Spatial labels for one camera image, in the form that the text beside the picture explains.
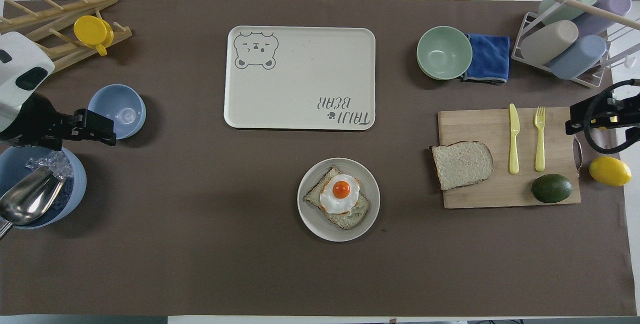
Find yellow plastic fork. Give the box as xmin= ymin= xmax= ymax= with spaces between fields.
xmin=533 ymin=106 xmax=547 ymax=173

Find bread slice under egg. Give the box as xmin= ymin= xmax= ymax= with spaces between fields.
xmin=303 ymin=165 xmax=372 ymax=231

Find light blue bowl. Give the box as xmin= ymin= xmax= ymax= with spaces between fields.
xmin=87 ymin=84 xmax=147 ymax=140

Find wooden cutting board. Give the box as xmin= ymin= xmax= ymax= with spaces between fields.
xmin=437 ymin=107 xmax=585 ymax=210

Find clear ice cubes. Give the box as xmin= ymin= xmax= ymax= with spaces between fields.
xmin=25 ymin=151 xmax=74 ymax=180

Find blue cloth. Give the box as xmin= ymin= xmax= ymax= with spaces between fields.
xmin=462 ymin=33 xmax=511 ymax=85

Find blue ice bucket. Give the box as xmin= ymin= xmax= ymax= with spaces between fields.
xmin=0 ymin=146 xmax=88 ymax=230

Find grey round plate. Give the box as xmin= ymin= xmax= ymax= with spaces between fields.
xmin=296 ymin=157 xmax=381 ymax=243

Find cream tray with bear print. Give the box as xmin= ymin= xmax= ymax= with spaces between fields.
xmin=223 ymin=26 xmax=377 ymax=131

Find purple plastic cup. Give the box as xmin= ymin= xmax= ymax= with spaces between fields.
xmin=572 ymin=0 xmax=633 ymax=37

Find grey-blue plastic cup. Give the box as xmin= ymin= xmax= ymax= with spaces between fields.
xmin=548 ymin=35 xmax=608 ymax=81

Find fried egg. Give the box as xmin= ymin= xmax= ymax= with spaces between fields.
xmin=318 ymin=174 xmax=362 ymax=215

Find yellow lemon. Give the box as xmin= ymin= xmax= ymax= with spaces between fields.
xmin=588 ymin=156 xmax=633 ymax=187

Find black cable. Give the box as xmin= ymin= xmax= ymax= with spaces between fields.
xmin=582 ymin=80 xmax=640 ymax=155

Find plain bread slice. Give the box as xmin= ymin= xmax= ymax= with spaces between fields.
xmin=429 ymin=140 xmax=495 ymax=192

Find wooden drying rack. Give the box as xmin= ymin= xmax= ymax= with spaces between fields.
xmin=0 ymin=0 xmax=134 ymax=74

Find yellow plastic cup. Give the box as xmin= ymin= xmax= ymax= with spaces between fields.
xmin=73 ymin=15 xmax=115 ymax=57

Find yellow plastic knife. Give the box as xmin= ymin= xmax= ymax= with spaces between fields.
xmin=508 ymin=103 xmax=521 ymax=175

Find wooden rod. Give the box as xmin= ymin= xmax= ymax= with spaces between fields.
xmin=554 ymin=0 xmax=640 ymax=32

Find white wire cup rack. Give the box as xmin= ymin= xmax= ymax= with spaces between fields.
xmin=510 ymin=0 xmax=640 ymax=89

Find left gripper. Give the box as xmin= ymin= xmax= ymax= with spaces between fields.
xmin=0 ymin=92 xmax=66 ymax=151

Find beige plastic cup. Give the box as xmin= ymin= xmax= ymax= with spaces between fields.
xmin=520 ymin=20 xmax=580 ymax=65

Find green bowl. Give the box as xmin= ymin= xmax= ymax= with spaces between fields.
xmin=416 ymin=26 xmax=474 ymax=81

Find green avocado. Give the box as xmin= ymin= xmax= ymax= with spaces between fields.
xmin=530 ymin=173 xmax=573 ymax=204

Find metal scoop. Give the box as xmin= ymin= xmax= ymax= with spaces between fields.
xmin=0 ymin=166 xmax=66 ymax=240

